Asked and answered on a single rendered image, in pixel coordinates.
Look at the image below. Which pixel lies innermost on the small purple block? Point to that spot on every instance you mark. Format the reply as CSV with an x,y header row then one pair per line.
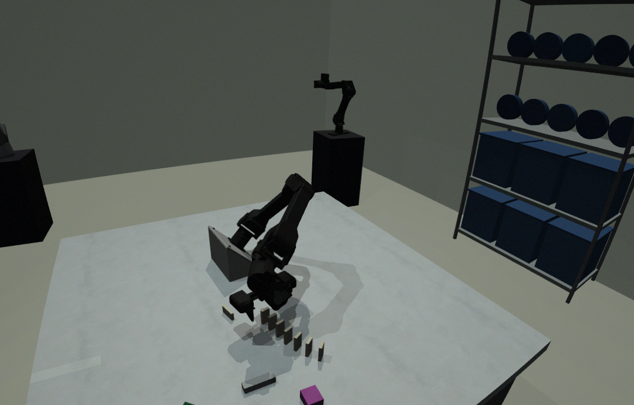
x,y
311,396

